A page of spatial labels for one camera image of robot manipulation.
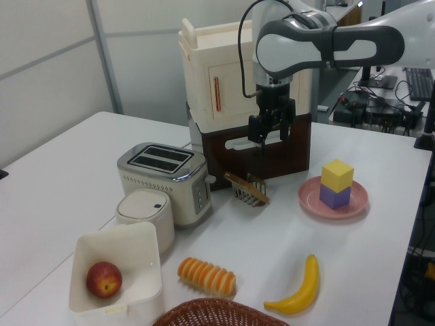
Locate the brown wicker basket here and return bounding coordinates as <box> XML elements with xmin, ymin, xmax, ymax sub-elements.
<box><xmin>152</xmin><ymin>297</ymin><xmax>290</xmax><ymax>326</ymax></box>

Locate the red apple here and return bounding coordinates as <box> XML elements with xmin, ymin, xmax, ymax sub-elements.
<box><xmin>86</xmin><ymin>261</ymin><xmax>124</xmax><ymax>300</ymax></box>

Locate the yellow banana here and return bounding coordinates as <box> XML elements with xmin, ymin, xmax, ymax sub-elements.
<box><xmin>263</xmin><ymin>253</ymin><xmax>321</xmax><ymax>315</ymax></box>

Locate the orange white striped bread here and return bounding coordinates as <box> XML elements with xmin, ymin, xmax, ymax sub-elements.
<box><xmin>177</xmin><ymin>257</ymin><xmax>237</xmax><ymax>297</ymax></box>

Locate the brown bread slice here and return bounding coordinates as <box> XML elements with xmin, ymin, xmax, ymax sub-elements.
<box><xmin>224</xmin><ymin>171</ymin><xmax>271</xmax><ymax>205</ymax></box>

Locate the black keyboard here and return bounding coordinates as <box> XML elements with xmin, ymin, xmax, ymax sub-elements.
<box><xmin>403</xmin><ymin>67</ymin><xmax>435</xmax><ymax>102</ymax></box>

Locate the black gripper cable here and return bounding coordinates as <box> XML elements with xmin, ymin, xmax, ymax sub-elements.
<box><xmin>237</xmin><ymin>0</ymin><xmax>259</xmax><ymax>98</ymax></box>

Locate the black electronics box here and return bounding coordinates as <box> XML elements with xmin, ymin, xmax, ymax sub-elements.
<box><xmin>332</xmin><ymin>89</ymin><xmax>369</xmax><ymax>127</ymax></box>

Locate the purple cube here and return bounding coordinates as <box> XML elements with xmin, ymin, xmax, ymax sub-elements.
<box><xmin>319</xmin><ymin>183</ymin><xmax>352</xmax><ymax>211</ymax></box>

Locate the black monitor stand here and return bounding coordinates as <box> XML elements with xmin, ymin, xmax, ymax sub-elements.
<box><xmin>356</xmin><ymin>65</ymin><xmax>398</xmax><ymax>90</ymax></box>

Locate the cream toy oven cabinet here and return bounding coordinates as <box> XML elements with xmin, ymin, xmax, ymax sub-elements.
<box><xmin>177</xmin><ymin>18</ymin><xmax>312</xmax><ymax>125</ymax></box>

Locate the yellow cube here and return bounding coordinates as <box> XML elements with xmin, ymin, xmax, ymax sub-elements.
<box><xmin>321</xmin><ymin>158</ymin><xmax>355</xmax><ymax>194</ymax></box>

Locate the black camera stand pole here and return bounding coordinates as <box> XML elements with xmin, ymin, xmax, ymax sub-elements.
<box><xmin>413</xmin><ymin>98</ymin><xmax>435</xmax><ymax>151</ymax></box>

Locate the pink plate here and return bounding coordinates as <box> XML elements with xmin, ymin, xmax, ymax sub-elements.
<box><xmin>298</xmin><ymin>176</ymin><xmax>370</xmax><ymax>219</ymax></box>

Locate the metal toast rack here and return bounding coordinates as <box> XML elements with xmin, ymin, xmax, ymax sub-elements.
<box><xmin>232</xmin><ymin>173</ymin><xmax>271</xmax><ymax>208</ymax></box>

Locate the cream lidded mini bin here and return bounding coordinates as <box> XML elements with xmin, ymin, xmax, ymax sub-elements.
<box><xmin>115</xmin><ymin>189</ymin><xmax>176</xmax><ymax>255</ymax></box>

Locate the cream chrome toaster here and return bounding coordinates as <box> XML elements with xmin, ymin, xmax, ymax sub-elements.
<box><xmin>116</xmin><ymin>142</ymin><xmax>218</xmax><ymax>229</ymax></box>

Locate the cream square plastic container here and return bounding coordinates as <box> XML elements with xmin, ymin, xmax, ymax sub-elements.
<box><xmin>68</xmin><ymin>221</ymin><xmax>164</xmax><ymax>315</ymax></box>

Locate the white drawer handle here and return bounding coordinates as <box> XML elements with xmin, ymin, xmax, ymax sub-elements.
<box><xmin>225</xmin><ymin>137</ymin><xmax>260</xmax><ymax>151</ymax></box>

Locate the dark brown drawer box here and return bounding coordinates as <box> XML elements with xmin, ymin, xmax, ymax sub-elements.
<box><xmin>199</xmin><ymin>111</ymin><xmax>313</xmax><ymax>192</ymax></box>

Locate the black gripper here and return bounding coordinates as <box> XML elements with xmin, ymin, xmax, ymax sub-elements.
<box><xmin>248</xmin><ymin>81</ymin><xmax>296</xmax><ymax>151</ymax></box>

